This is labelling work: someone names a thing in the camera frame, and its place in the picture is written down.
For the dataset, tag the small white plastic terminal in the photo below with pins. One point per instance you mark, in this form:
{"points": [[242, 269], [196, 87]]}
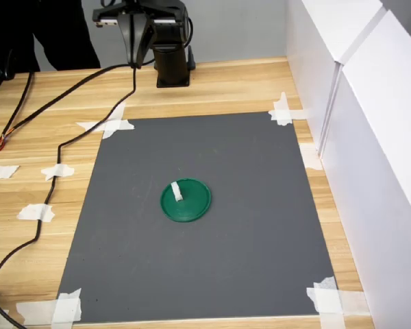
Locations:
{"points": [[176, 192]]}

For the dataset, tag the round green lid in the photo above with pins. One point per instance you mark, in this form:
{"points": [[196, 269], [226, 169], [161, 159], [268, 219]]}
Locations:
{"points": [[195, 204]]}

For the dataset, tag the person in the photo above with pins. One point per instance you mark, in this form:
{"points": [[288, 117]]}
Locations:
{"points": [[65, 34]]}

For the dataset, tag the white masking tape piece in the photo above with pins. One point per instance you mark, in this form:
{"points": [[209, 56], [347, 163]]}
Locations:
{"points": [[63, 170], [31, 212], [311, 157], [282, 114], [3, 171], [66, 308], [329, 301], [114, 125]]}

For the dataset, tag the white foam partition board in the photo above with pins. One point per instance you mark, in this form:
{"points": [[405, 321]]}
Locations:
{"points": [[387, 154], [315, 44]]}

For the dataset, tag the dark grey mat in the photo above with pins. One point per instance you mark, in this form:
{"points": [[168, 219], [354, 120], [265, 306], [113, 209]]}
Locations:
{"points": [[198, 267]]}

